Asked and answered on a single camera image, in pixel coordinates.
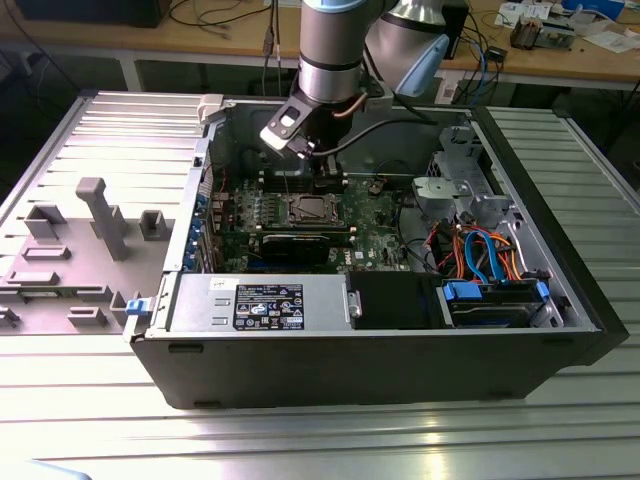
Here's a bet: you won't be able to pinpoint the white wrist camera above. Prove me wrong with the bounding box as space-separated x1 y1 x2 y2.
258 105 307 152

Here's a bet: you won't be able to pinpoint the CPU socket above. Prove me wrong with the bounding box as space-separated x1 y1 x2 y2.
280 191 347 226

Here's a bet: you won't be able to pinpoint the hard disk in blue carrier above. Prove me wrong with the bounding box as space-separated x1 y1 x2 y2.
435 278 554 330

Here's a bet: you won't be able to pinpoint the thin black wire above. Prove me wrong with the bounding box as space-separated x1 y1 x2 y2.
394 189 436 274

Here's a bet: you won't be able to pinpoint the orange flat wire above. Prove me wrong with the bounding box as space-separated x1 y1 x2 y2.
434 223 527 282

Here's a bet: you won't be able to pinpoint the grey electronic device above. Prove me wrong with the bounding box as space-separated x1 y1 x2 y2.
540 17 577 51

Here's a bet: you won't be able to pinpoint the blue cable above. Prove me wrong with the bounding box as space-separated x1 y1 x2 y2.
469 37 496 107

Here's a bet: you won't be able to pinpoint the grey parts rack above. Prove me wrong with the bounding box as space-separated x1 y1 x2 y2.
0 175 177 337

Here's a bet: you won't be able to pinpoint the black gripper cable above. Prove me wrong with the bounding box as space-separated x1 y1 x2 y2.
312 97 439 156

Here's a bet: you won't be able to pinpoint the black monitor stand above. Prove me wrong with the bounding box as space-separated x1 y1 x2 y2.
446 0 471 61

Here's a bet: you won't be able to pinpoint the hanging cable with plug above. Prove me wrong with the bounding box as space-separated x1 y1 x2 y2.
260 0 285 99

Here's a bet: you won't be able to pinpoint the black desktop device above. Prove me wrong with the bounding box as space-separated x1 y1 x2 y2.
13 0 162 29

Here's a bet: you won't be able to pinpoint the red wire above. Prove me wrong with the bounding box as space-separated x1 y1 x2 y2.
425 219 454 266

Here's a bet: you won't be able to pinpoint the green motherboard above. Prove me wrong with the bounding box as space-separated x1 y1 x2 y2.
208 172 419 275

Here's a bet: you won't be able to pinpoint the black PC case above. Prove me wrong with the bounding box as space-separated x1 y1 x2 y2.
122 92 630 412

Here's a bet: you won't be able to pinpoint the grey power supply unit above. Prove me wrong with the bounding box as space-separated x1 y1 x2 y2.
168 272 352 335

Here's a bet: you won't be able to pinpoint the blue box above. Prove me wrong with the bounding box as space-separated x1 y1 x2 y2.
559 0 626 16

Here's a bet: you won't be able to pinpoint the metal disk bay cage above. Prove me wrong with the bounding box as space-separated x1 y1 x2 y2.
410 124 526 239

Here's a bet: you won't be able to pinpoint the wooden desk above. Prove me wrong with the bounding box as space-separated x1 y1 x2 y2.
0 0 640 94

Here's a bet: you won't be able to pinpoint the black graphics card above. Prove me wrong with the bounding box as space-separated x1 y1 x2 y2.
258 230 332 267

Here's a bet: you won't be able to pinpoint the silver CPU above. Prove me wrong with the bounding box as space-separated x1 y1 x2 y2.
295 198 327 220

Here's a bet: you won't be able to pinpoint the printed paper leaflets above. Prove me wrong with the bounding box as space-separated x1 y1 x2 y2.
494 0 532 29

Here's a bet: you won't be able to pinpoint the white papers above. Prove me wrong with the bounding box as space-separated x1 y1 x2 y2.
582 22 640 56

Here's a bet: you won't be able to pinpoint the blue flat wire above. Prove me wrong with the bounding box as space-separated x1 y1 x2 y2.
463 225 507 287

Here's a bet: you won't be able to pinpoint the small finned cooler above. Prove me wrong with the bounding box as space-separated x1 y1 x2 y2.
509 13 545 51

